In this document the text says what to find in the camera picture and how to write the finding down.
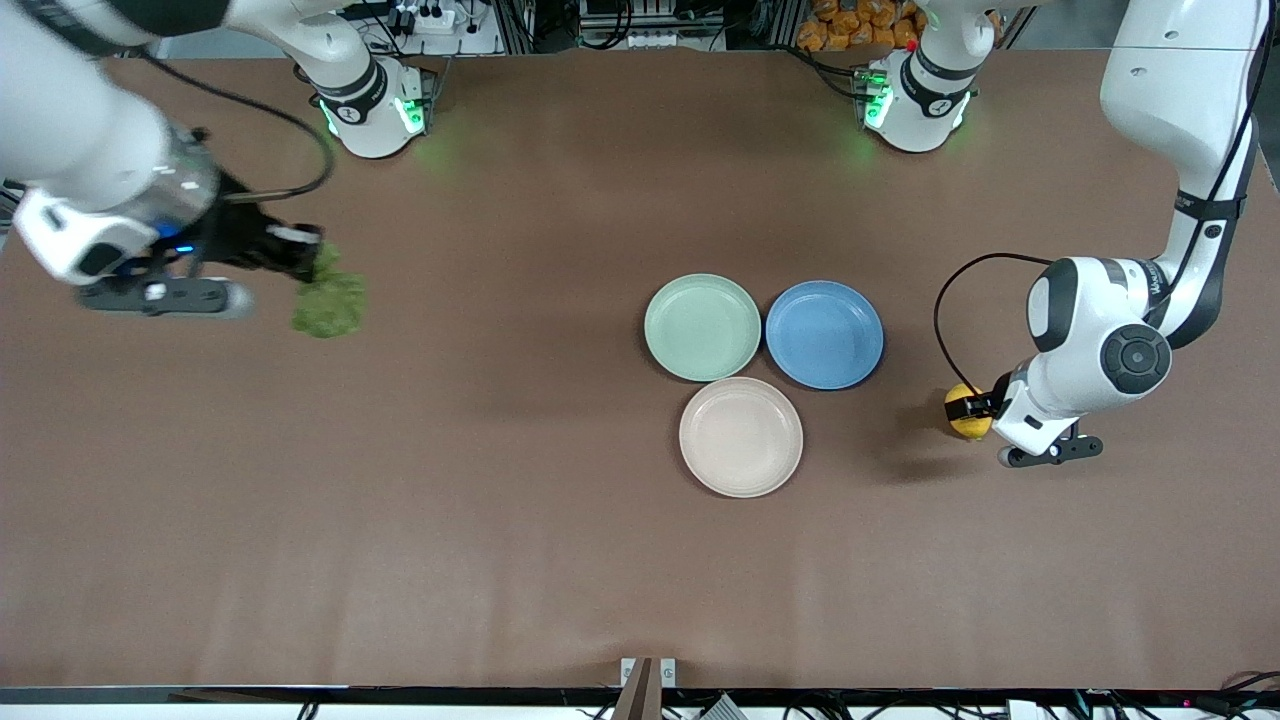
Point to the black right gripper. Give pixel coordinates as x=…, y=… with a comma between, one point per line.
x=238, y=238

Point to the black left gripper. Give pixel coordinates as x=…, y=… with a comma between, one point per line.
x=984, y=405

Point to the yellow lemon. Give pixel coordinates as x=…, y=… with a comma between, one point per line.
x=968, y=428

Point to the green lettuce leaf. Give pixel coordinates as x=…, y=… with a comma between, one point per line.
x=332, y=305

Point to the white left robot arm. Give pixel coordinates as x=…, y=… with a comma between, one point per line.
x=1090, y=340

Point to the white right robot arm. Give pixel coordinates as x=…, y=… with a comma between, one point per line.
x=70, y=130

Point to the blue plate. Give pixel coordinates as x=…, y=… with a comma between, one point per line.
x=825, y=335

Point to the beige plate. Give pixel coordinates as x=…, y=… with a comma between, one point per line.
x=740, y=437

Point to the white power strip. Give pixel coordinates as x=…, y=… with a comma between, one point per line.
x=425, y=18

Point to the light green plate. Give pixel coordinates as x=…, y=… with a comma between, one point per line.
x=700, y=328

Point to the small white box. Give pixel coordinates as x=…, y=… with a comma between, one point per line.
x=1022, y=710

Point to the grey vented device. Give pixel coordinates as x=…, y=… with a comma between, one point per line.
x=722, y=710

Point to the orange snack bags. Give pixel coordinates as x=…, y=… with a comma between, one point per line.
x=850, y=25

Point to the silver metal bracket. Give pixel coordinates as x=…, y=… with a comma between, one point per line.
x=665, y=672

